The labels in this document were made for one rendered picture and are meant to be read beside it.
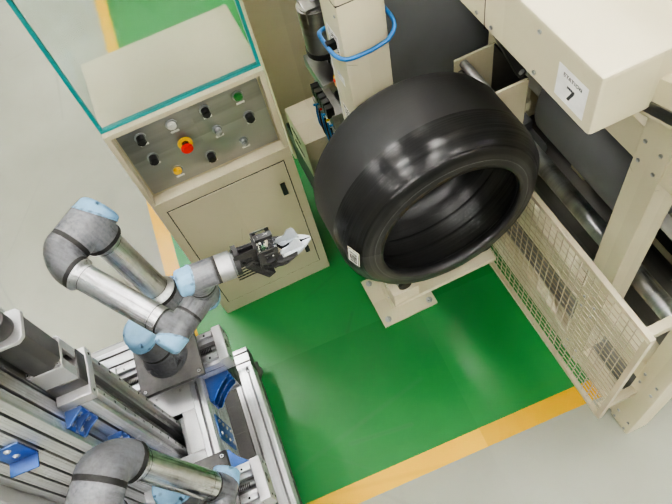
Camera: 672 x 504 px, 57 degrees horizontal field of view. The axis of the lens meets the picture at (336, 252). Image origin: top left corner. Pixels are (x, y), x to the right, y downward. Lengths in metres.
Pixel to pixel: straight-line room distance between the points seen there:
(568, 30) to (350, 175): 0.60
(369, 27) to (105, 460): 1.19
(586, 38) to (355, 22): 0.61
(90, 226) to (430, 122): 0.95
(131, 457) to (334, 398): 1.43
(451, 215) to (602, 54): 0.93
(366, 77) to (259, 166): 0.74
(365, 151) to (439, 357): 1.45
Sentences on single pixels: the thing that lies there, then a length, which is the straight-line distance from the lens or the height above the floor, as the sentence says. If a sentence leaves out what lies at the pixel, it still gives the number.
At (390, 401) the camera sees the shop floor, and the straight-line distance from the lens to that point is 2.74.
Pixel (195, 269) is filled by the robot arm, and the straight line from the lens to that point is 1.60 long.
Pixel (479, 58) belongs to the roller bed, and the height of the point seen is 1.17.
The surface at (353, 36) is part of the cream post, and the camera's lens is 1.66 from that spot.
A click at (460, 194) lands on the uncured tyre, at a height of 0.96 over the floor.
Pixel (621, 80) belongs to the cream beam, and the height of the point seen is 1.76.
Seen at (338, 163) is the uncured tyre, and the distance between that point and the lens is 1.58.
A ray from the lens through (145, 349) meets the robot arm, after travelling 2.04.
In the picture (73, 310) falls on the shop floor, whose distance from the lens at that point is 3.44.
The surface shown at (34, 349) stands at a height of 1.47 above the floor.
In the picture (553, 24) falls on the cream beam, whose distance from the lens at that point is 1.29.
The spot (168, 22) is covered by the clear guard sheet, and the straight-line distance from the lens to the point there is 1.93.
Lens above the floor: 2.60
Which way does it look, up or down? 57 degrees down
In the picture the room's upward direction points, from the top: 17 degrees counter-clockwise
